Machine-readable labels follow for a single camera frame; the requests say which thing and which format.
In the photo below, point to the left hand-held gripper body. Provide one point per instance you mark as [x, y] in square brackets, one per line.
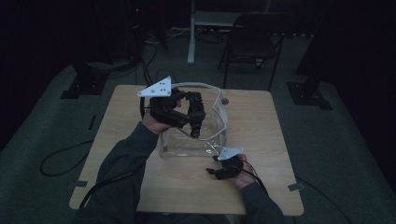
[162, 107]

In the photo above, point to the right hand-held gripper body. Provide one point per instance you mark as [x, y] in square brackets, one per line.
[232, 166]

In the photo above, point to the transparent plastic bag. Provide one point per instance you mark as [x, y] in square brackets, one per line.
[214, 137]

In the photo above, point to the person's right hand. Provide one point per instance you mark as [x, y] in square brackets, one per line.
[246, 179]

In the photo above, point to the person's left hand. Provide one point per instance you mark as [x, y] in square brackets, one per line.
[154, 126]

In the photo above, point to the small grey round disc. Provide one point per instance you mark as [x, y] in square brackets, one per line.
[225, 100]

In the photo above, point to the grey tape piece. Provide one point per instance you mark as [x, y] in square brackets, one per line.
[295, 187]
[81, 183]

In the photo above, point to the black tape strip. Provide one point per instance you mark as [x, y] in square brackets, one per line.
[92, 122]

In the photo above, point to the black stand base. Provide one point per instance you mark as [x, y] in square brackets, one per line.
[308, 93]
[84, 84]

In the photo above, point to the black folding chair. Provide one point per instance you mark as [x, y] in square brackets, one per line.
[253, 40]

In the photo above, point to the white desk frame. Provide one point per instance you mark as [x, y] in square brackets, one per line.
[192, 37]

